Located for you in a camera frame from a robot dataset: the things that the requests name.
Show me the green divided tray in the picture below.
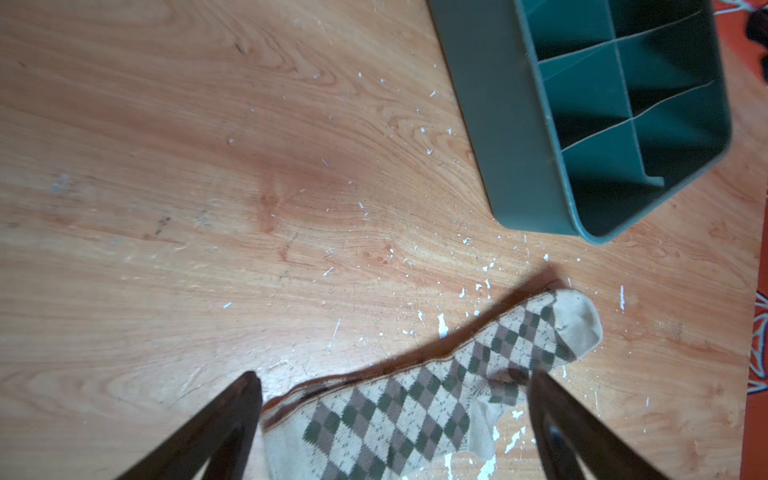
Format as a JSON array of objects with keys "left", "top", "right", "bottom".
[{"left": 429, "top": 0, "right": 732, "bottom": 244}]

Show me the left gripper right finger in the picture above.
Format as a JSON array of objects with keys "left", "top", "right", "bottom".
[{"left": 527, "top": 369, "right": 665, "bottom": 479}]

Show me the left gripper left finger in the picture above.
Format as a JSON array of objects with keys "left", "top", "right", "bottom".
[{"left": 120, "top": 371, "right": 263, "bottom": 479}]

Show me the brown argyle sock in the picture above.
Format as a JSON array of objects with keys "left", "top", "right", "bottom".
[{"left": 261, "top": 289, "right": 603, "bottom": 479}]

